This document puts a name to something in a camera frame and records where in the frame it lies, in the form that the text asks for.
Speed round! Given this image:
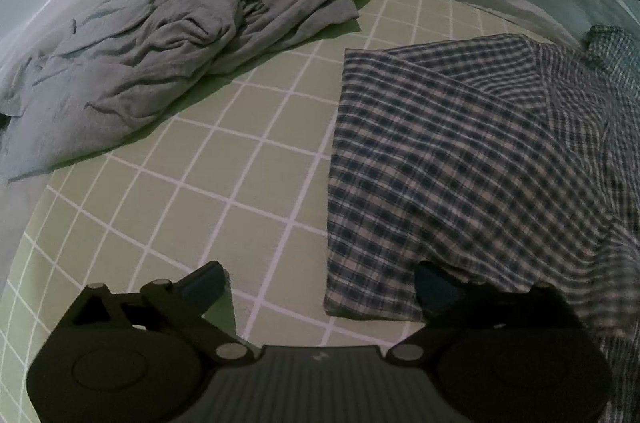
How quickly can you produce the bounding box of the grey crumpled garment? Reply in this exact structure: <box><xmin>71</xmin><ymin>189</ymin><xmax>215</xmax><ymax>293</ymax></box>
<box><xmin>0</xmin><ymin>0</ymin><xmax>374</xmax><ymax>182</ymax></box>

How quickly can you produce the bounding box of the green grid bed sheet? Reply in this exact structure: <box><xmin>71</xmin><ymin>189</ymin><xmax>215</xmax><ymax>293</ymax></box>
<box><xmin>0</xmin><ymin>0</ymin><xmax>587</xmax><ymax>354</ymax></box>

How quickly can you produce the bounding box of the blue plaid shirt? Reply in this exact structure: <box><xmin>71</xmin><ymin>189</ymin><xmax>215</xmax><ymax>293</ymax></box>
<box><xmin>324</xmin><ymin>25</ymin><xmax>640</xmax><ymax>423</ymax></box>

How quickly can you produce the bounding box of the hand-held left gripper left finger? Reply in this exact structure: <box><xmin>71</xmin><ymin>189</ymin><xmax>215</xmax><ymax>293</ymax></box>
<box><xmin>64</xmin><ymin>260</ymin><xmax>259</xmax><ymax>364</ymax></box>

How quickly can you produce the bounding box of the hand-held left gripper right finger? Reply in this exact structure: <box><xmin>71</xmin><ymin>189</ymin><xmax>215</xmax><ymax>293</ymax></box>
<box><xmin>386</xmin><ymin>261</ymin><xmax>577</xmax><ymax>363</ymax></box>

